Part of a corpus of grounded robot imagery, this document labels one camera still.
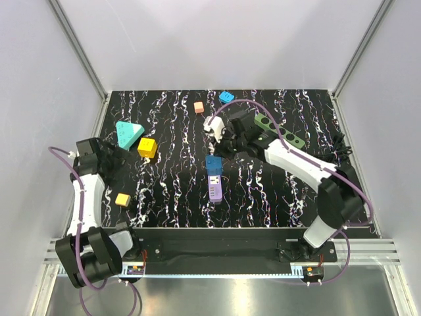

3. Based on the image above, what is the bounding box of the yellow cube socket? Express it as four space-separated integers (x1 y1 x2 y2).
137 138 157 159

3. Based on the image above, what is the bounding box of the teal triangular power socket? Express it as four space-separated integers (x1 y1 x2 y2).
116 121 145 151

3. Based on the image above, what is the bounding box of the light blue small adapter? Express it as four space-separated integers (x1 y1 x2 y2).
219 91 235 104

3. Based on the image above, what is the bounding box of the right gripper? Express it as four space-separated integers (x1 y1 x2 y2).
210 128 247 163

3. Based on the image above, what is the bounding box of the blue cube plug adapter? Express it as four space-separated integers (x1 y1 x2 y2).
205 155 223 176

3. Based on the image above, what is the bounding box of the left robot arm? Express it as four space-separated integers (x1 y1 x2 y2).
55 138 142 288

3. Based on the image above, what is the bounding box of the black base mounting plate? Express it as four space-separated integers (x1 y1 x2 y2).
132 228 337 263

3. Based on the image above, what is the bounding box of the salmon pink small adapter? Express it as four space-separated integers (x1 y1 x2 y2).
193 101 205 114

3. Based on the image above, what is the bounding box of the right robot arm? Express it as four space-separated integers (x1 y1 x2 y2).
203 111 364 261

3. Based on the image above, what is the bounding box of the orange small adapter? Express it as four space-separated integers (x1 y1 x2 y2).
115 193 131 207

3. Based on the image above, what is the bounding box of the purple white power strip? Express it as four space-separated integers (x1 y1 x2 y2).
208 175 223 203

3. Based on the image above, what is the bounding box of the green power strip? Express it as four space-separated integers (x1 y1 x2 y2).
254 113 305 149

